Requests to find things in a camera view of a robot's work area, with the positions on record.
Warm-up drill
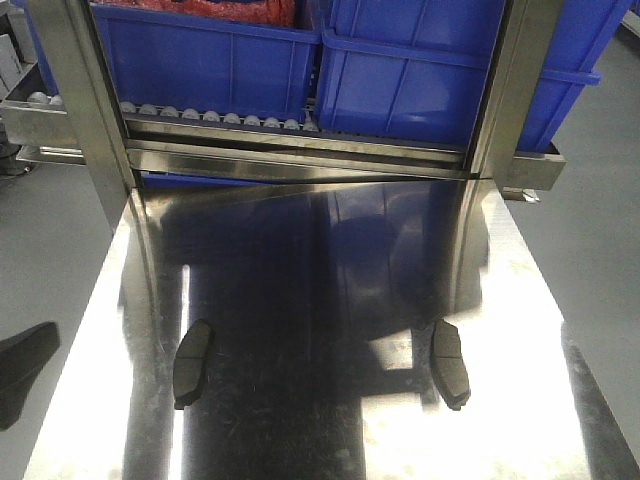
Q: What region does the right blue plastic crate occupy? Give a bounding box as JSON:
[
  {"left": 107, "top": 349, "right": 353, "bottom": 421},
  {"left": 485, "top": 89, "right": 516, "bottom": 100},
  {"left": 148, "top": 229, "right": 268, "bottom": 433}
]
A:
[{"left": 315, "top": 1, "right": 630, "bottom": 152}]

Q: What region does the left blue plastic crate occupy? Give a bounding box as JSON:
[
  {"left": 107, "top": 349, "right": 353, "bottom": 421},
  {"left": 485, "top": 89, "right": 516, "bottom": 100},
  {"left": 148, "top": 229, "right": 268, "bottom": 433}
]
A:
[{"left": 91, "top": 1, "right": 321, "bottom": 120}]

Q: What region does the stainless steel roller rack frame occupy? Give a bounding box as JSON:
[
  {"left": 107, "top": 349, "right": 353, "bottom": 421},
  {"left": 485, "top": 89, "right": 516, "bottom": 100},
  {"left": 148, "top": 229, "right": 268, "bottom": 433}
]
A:
[{"left": 2, "top": 1, "right": 565, "bottom": 225}]

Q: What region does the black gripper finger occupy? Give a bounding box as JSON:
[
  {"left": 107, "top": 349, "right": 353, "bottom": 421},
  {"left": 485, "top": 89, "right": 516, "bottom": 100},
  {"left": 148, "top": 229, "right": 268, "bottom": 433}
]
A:
[{"left": 1, "top": 322, "right": 60, "bottom": 431}]

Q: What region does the brake pad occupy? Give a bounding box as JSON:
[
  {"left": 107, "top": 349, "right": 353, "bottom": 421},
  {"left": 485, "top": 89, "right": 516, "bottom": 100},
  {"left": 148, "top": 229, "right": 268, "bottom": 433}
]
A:
[
  {"left": 430, "top": 319, "right": 471, "bottom": 411},
  {"left": 172, "top": 319, "right": 215, "bottom": 410}
]

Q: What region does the blue plastic crate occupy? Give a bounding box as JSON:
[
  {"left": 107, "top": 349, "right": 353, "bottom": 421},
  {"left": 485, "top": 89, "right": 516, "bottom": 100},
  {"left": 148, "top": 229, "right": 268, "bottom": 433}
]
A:
[
  {"left": 91, "top": 1, "right": 321, "bottom": 120},
  {"left": 315, "top": 1, "right": 630, "bottom": 152}
]

